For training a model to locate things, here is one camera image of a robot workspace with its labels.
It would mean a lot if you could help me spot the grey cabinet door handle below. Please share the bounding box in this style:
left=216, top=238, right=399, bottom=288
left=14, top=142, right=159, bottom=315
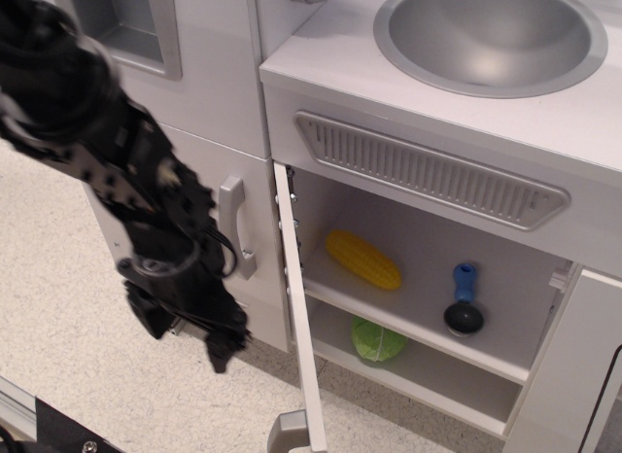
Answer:
left=266, top=409, right=311, bottom=453

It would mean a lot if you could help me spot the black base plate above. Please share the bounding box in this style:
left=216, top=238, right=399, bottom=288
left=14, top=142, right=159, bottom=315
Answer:
left=35, top=398, right=121, bottom=453

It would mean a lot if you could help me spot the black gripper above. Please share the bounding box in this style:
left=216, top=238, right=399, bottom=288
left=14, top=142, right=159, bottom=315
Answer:
left=118, top=256, right=252, bottom=374

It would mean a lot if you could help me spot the grey vent panel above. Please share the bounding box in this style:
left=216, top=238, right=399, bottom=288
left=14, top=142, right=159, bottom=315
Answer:
left=294, top=111, right=570, bottom=231

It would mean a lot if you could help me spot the yellow toy corn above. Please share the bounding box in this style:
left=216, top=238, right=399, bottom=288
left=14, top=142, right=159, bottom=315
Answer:
left=325, top=229, right=402, bottom=291

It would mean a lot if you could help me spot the black cable right edge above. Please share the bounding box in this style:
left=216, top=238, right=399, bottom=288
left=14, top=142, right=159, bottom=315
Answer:
left=577, top=343, right=622, bottom=453

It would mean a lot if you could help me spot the metal door hinge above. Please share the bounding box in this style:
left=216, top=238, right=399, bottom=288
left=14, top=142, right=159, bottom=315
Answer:
left=286, top=165, right=298, bottom=203
left=293, top=219, right=304, bottom=272

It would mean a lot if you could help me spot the white toy kitchen cabinet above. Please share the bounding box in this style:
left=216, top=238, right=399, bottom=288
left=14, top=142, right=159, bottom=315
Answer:
left=50, top=0, right=621, bottom=452

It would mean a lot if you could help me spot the aluminium extrusion rail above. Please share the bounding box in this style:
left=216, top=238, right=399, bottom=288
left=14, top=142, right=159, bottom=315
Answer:
left=1, top=377, right=37, bottom=440

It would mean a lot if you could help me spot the grey fridge door handle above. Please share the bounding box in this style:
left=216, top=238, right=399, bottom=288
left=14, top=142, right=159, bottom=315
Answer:
left=218, top=175, right=257, bottom=281

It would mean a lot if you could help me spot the green toy cabbage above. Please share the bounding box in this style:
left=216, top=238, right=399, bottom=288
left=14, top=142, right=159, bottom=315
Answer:
left=351, top=316, right=408, bottom=363

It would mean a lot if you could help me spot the lower metal door hinge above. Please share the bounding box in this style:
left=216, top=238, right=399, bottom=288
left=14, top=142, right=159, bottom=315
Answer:
left=293, top=219, right=304, bottom=272

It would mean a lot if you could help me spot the silver sink bowl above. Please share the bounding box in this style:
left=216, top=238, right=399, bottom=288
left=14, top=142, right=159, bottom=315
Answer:
left=373, top=0, right=608, bottom=99

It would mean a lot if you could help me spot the upper metal door hinge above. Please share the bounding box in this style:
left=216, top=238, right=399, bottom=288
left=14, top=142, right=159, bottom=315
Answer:
left=286, top=165, right=298, bottom=203

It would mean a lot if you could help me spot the blue handled toy ladle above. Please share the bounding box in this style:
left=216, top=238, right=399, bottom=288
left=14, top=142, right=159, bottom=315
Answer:
left=443, top=262, right=485, bottom=337

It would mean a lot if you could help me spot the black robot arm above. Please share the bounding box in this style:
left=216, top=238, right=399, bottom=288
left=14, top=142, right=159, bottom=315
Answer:
left=1, top=0, right=250, bottom=373

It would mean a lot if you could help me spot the white cabinet door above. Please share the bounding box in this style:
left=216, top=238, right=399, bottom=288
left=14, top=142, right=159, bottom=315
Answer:
left=274, top=162, right=328, bottom=452

